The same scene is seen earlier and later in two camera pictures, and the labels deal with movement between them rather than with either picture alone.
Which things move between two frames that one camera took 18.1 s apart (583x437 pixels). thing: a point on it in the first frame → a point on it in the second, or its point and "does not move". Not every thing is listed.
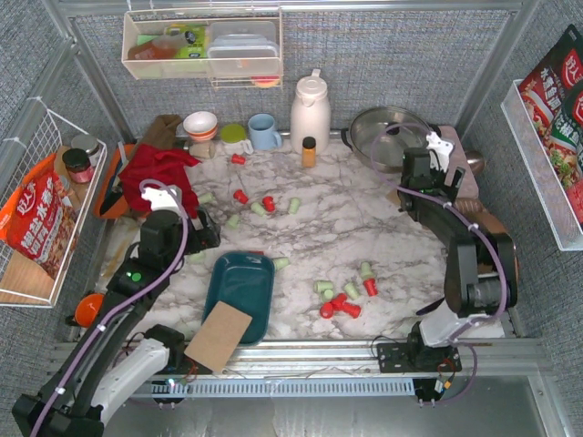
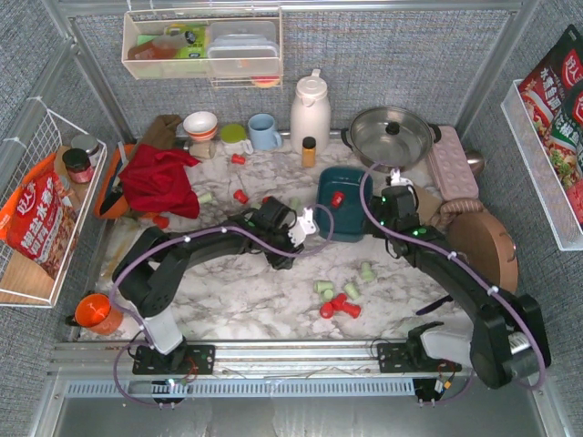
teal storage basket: [244, 281] → [340, 191]
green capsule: [366, 272] does not move
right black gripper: [454, 180] → [380, 226]
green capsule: [293, 206] does not move
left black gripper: [208, 232] → [282, 254]
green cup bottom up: [325, 287] does not move
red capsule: [240, 196] does not move
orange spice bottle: [309, 152] does not move
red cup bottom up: [353, 310] does not move
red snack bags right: [551, 101] does not move
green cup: [351, 289] does not move
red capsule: [371, 287] → [337, 198]
